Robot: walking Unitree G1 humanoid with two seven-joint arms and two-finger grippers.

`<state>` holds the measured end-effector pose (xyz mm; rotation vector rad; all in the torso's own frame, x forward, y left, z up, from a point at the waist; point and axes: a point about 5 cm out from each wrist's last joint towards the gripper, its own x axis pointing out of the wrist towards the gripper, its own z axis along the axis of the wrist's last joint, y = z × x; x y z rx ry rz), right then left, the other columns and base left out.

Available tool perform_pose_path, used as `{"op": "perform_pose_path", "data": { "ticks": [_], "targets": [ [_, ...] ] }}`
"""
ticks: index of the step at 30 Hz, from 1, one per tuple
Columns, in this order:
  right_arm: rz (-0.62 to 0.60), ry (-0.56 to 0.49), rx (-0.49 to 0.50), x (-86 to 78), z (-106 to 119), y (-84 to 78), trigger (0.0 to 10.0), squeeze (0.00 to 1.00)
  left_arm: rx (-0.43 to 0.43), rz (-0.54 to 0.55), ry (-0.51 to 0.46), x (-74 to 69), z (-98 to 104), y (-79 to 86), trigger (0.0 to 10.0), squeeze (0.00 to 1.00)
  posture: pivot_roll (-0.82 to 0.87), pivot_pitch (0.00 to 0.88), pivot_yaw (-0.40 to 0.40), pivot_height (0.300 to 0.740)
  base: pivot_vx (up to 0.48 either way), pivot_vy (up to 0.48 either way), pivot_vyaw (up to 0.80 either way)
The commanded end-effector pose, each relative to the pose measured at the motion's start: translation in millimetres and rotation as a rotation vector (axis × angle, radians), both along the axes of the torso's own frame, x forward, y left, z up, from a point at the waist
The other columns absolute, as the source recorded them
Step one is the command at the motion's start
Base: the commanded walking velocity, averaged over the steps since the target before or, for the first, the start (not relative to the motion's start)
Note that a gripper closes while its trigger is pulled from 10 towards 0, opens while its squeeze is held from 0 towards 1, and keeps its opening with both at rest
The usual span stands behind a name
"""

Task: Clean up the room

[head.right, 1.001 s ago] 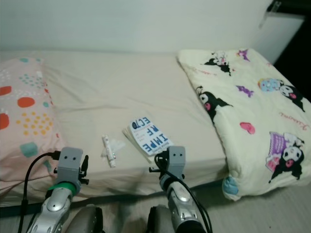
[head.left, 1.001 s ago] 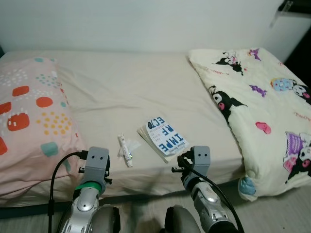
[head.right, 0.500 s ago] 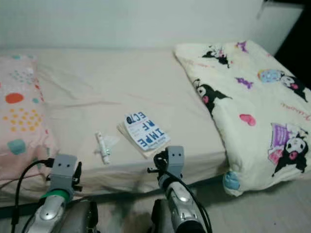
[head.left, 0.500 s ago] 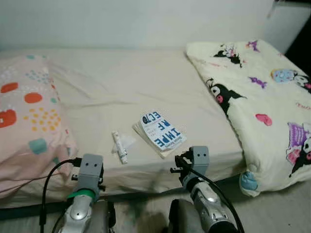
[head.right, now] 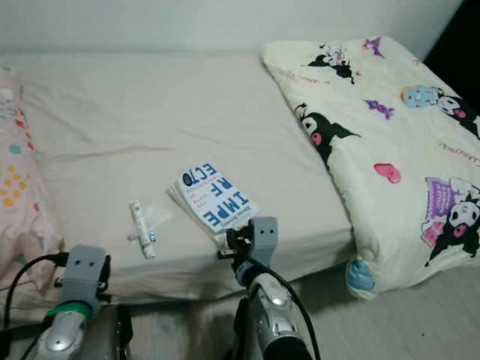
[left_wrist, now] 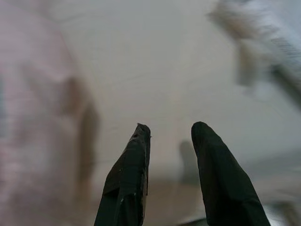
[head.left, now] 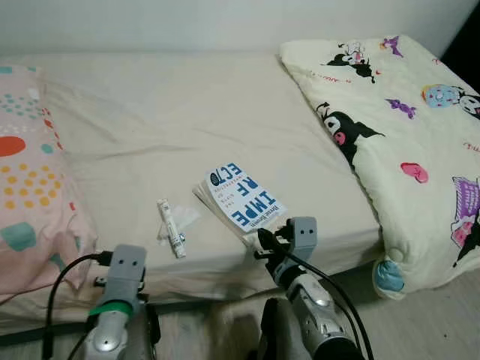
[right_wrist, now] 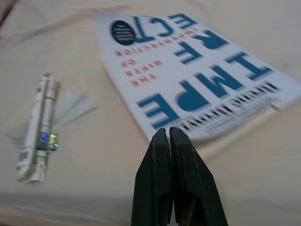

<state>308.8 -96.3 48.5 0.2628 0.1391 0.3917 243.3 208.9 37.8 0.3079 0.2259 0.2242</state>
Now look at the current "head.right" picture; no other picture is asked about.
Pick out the white and blue book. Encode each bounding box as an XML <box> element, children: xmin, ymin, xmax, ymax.
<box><xmin>169</xmin><ymin>163</ymin><xmax>260</xmax><ymax>248</ymax></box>

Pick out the white tube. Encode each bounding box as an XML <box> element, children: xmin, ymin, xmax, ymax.
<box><xmin>129</xmin><ymin>199</ymin><xmax>157</xmax><ymax>260</ymax></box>

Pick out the pink patterned pillow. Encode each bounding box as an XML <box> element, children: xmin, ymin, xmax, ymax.
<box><xmin>0</xmin><ymin>65</ymin><xmax>65</xmax><ymax>290</ymax></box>

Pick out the robot left leg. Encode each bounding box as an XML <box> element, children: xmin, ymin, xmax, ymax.
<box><xmin>97</xmin><ymin>304</ymin><xmax>133</xmax><ymax>360</ymax></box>

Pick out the robot leg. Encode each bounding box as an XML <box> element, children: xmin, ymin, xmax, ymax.
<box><xmin>231</xmin><ymin>298</ymin><xmax>260</xmax><ymax>360</ymax></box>
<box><xmin>97</xmin><ymin>304</ymin><xmax>133</xmax><ymax>360</ymax></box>

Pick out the robot right leg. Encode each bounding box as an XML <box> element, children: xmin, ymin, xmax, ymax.
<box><xmin>231</xmin><ymin>298</ymin><xmax>260</xmax><ymax>360</ymax></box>

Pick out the mattress with cream sheet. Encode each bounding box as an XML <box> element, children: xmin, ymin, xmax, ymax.
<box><xmin>0</xmin><ymin>51</ymin><xmax>357</xmax><ymax>331</ymax></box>

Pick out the cream cartoon print blanket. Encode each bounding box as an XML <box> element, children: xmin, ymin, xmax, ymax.
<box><xmin>262</xmin><ymin>35</ymin><xmax>480</xmax><ymax>301</ymax></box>

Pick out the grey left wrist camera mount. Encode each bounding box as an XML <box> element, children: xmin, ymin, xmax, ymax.
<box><xmin>60</xmin><ymin>244</ymin><xmax>108</xmax><ymax>305</ymax></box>

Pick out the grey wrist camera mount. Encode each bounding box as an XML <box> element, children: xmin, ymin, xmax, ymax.
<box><xmin>251</xmin><ymin>217</ymin><xmax>280</xmax><ymax>263</ymax></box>
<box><xmin>60</xmin><ymin>244</ymin><xmax>108</xmax><ymax>305</ymax></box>

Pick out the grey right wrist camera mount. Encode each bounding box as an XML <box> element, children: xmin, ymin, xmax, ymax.
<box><xmin>251</xmin><ymin>217</ymin><xmax>280</xmax><ymax>263</ymax></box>

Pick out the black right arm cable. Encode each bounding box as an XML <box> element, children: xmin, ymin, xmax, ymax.
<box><xmin>229</xmin><ymin>244</ymin><xmax>322</xmax><ymax>360</ymax></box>

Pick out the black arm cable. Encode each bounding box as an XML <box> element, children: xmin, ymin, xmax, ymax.
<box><xmin>2</xmin><ymin>253</ymin><xmax>70</xmax><ymax>360</ymax></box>
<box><xmin>229</xmin><ymin>244</ymin><xmax>322</xmax><ymax>360</ymax></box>

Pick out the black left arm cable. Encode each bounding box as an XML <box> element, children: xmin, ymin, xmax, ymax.
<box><xmin>2</xmin><ymin>253</ymin><xmax>70</xmax><ymax>360</ymax></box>

